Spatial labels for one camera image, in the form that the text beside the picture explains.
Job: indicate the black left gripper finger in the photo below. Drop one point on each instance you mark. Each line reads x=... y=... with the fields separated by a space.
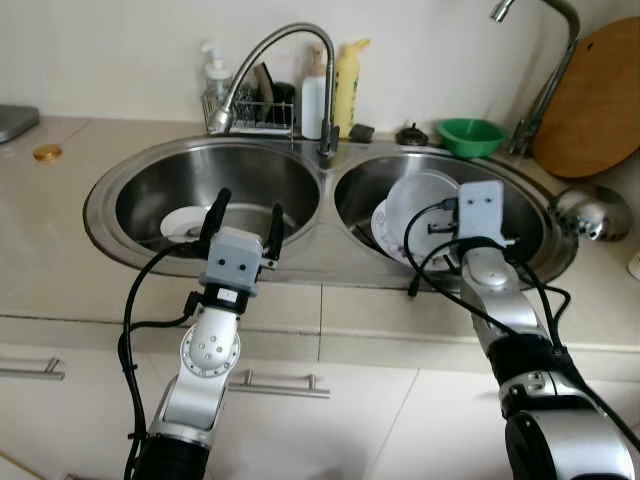
x=216 y=215
x=274 y=232

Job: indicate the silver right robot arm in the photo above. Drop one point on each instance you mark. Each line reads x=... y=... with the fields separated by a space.
x=500 y=300

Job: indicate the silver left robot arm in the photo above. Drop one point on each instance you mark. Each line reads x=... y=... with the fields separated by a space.
x=205 y=350

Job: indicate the small white dish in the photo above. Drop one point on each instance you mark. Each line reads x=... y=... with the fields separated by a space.
x=180 y=222

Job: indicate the white floral ceramic plate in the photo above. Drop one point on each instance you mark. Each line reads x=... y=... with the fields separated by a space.
x=395 y=252

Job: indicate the stainless steel double sink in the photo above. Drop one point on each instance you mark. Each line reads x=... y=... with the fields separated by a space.
x=140 y=190

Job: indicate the green plastic bowl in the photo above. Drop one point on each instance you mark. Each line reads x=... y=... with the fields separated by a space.
x=470 y=135

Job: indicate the black sink stopper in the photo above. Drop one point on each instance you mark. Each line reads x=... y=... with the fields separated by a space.
x=412 y=136

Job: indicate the grey slim curved faucet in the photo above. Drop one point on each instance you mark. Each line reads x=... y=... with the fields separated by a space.
x=523 y=138

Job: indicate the small black sponge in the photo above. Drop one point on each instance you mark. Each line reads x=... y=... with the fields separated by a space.
x=361 y=133

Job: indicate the black cup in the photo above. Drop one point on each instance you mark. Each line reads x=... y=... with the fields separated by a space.
x=284 y=100

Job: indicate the white plastic bottle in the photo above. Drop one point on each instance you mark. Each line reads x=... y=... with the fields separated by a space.
x=313 y=105

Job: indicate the chrome gooseneck faucet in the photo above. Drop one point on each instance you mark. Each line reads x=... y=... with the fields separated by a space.
x=329 y=110

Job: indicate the dark dish brush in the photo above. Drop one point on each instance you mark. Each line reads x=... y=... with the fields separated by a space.
x=262 y=85

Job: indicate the clear pump soap dispenser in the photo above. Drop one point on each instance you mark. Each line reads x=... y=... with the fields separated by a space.
x=215 y=75

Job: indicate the yellow dish soap bottle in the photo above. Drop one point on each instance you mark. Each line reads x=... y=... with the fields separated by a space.
x=347 y=95

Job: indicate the small gold lid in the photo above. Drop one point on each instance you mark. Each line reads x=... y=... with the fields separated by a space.
x=47 y=152

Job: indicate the round wooden cutting board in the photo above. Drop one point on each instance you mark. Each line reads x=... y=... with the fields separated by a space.
x=595 y=110

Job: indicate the flat grey appliance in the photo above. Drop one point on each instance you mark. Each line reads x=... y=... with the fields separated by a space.
x=15 y=122

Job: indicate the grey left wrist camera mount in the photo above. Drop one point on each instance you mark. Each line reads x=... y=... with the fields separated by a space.
x=230 y=262

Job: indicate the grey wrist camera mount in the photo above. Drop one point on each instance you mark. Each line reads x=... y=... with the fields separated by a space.
x=482 y=212
x=230 y=262

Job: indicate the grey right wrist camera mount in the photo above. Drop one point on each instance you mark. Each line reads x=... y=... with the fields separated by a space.
x=482 y=212

